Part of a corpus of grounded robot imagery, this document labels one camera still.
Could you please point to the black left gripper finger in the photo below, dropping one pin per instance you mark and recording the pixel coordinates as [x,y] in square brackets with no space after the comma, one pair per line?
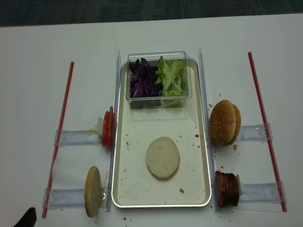
[28,219]

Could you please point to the clear tomato dispenser track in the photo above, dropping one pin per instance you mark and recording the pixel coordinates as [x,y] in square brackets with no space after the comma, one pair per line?
[68,137]

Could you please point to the white pusher block at tomato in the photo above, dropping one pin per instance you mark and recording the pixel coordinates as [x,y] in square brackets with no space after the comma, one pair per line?
[99,127]

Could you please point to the red tomato slices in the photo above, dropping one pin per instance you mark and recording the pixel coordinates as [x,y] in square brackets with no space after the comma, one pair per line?
[107,128]

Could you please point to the green lettuce leaves in box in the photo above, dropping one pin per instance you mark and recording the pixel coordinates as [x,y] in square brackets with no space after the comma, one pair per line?
[173,80]

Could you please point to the white pusher block at patties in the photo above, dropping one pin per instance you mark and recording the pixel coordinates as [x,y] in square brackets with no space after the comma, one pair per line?
[239,186]

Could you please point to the clear bun slice dispenser track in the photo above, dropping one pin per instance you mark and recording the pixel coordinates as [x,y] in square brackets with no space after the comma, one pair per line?
[72,198]

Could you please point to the upright bun slice left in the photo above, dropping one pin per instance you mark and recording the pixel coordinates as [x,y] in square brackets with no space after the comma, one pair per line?
[92,192]

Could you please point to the red rod left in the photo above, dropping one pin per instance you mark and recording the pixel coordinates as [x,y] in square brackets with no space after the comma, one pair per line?
[49,186]

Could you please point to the red rod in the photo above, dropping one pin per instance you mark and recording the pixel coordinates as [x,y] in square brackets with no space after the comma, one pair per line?
[281,193]
[49,186]

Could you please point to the cream rectangular serving tray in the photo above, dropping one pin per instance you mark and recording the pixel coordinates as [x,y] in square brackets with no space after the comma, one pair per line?
[133,186]

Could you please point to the bun bottom slice on tray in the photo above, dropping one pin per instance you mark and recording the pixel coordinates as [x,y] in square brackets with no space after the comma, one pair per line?
[162,158]

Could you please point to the purple cabbage leaves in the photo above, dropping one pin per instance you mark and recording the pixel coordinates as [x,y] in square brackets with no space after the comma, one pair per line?
[144,86]

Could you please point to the clear plastic salad box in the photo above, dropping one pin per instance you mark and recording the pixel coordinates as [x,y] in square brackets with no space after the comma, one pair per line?
[153,59]

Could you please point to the sesame burger bun tops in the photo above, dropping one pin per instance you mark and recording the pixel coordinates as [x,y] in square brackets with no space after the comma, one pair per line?
[225,123]

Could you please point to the clear patty dispenser track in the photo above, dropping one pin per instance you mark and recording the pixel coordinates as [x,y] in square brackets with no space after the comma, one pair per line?
[262,192]

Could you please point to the clear sesame bun dispenser track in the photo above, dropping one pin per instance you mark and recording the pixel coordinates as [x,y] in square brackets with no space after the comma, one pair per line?
[259,132]

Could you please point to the red rod right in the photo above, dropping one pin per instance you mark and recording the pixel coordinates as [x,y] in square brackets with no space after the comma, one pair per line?
[281,193]

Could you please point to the clear long rail left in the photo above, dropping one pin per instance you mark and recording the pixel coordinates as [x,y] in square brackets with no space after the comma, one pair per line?
[115,108]

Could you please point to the clear long rail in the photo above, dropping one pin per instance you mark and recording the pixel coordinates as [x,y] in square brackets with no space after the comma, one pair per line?
[115,108]
[209,146]

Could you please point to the clear long rail right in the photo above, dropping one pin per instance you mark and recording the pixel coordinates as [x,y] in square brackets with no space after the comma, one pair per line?
[209,146]

